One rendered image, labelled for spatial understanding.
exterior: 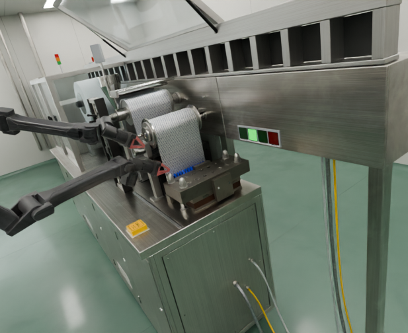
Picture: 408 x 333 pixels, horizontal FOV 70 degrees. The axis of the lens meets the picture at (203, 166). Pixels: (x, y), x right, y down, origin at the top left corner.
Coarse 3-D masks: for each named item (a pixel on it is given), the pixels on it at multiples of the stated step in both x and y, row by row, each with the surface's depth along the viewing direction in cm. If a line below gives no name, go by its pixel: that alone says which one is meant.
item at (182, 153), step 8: (192, 136) 145; (168, 144) 138; (176, 144) 141; (184, 144) 144; (192, 144) 146; (200, 144) 149; (160, 152) 137; (168, 152) 139; (176, 152) 142; (184, 152) 144; (192, 152) 147; (200, 152) 150; (168, 160) 140; (176, 160) 143; (184, 160) 145; (192, 160) 148; (200, 160) 151; (176, 168) 144; (184, 168) 146
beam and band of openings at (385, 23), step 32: (320, 0) 83; (352, 0) 77; (384, 0) 71; (192, 32) 137; (224, 32) 120; (256, 32) 107; (288, 32) 96; (320, 32) 87; (352, 32) 86; (384, 32) 74; (96, 64) 277; (128, 64) 219; (160, 64) 185; (192, 64) 147; (224, 64) 138; (256, 64) 113; (288, 64) 100; (320, 64) 91; (352, 64) 83
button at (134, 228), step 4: (140, 220) 130; (132, 224) 128; (136, 224) 127; (140, 224) 127; (144, 224) 126; (128, 228) 126; (132, 228) 125; (136, 228) 124; (140, 228) 124; (144, 228) 125; (132, 232) 123; (136, 232) 124; (140, 232) 125
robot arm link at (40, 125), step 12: (0, 108) 122; (12, 108) 122; (12, 120) 121; (24, 120) 121; (36, 120) 122; (48, 120) 123; (12, 132) 125; (36, 132) 122; (48, 132) 121; (60, 132) 120; (72, 132) 120; (84, 132) 119; (96, 132) 121
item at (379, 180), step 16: (224, 144) 178; (368, 176) 108; (384, 176) 103; (368, 192) 110; (384, 192) 106; (368, 208) 113; (384, 208) 109; (368, 224) 115; (384, 224) 111; (368, 240) 118; (384, 240) 115; (368, 256) 121; (384, 256) 118; (368, 272) 124; (384, 272) 122; (368, 288) 127; (384, 288) 125; (368, 304) 130; (384, 304) 129; (368, 320) 134
